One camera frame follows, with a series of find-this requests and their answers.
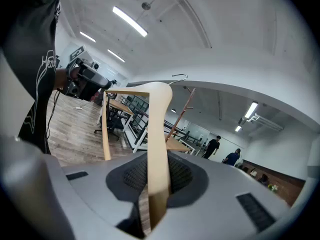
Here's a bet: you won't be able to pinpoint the wooden hanger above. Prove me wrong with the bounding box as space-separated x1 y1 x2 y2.
101 73 188 231

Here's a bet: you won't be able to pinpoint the long wooden desk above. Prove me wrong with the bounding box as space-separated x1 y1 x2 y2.
96 93 136 135

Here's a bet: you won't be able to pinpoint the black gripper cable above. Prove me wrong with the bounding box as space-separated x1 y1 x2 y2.
45 90 61 149

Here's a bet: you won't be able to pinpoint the white ceiling pipes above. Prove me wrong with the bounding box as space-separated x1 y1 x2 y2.
238 113 285 133

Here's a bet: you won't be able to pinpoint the black metal railing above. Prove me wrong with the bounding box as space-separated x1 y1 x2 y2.
119 94 210 151

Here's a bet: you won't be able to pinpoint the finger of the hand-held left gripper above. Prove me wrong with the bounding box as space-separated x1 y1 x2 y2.
79 64 113 90

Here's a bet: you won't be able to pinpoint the square wooden table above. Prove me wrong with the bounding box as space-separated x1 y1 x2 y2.
164 133 191 153

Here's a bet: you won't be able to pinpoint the person's left forearm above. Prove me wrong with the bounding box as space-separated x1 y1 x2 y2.
53 68 67 91

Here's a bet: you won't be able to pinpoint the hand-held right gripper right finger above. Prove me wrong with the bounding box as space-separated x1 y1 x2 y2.
149 150 293 240

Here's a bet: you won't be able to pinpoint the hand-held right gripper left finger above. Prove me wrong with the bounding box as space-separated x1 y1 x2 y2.
43 151 151 240

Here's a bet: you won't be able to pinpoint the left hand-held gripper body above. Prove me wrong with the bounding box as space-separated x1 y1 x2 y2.
63 43 101 102

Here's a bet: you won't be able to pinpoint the person's black T-shirt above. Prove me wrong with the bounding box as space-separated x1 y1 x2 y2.
0 0 62 155

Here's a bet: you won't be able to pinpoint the wooden coat stand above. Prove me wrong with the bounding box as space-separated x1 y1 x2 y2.
164 85 197 144

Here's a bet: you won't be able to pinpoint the black office chair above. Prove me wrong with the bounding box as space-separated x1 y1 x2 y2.
93 108 125 142

